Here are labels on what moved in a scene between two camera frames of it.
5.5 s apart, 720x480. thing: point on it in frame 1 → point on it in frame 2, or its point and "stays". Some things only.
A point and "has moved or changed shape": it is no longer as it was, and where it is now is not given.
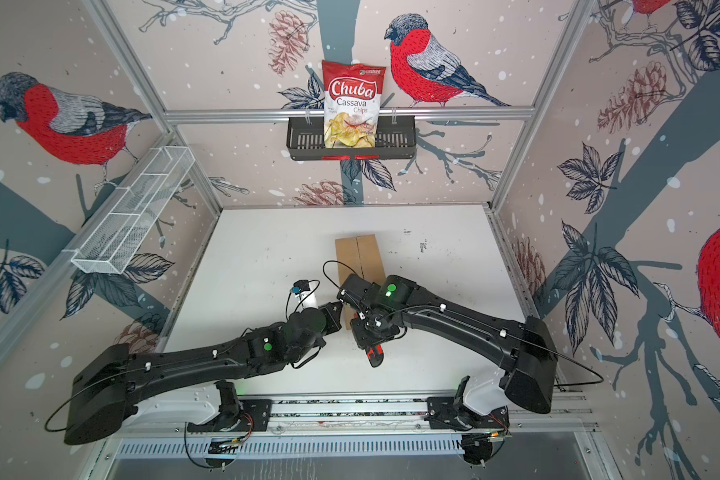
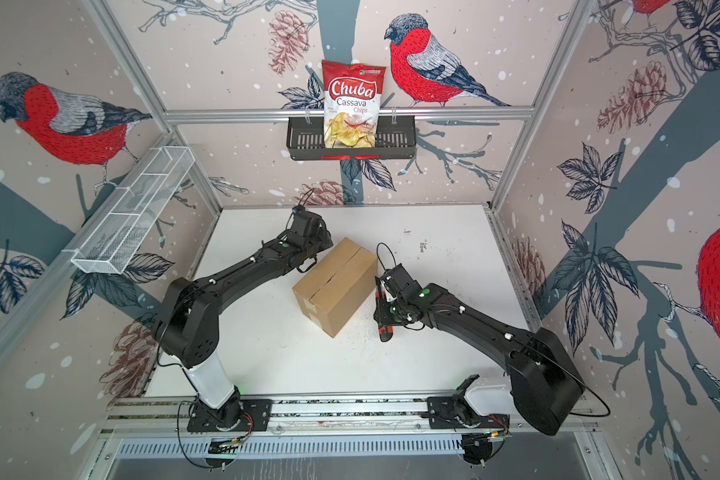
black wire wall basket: x=396 y=139 stays
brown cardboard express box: x=358 y=255 has moved or changed shape
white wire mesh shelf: x=125 y=220 stays
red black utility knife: x=375 y=355 has moved or changed shape
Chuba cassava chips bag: x=351 y=100 stays
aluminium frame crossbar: x=379 y=113 stays
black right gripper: x=360 y=340 → x=381 y=317
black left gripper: x=333 y=318 → x=323 y=233
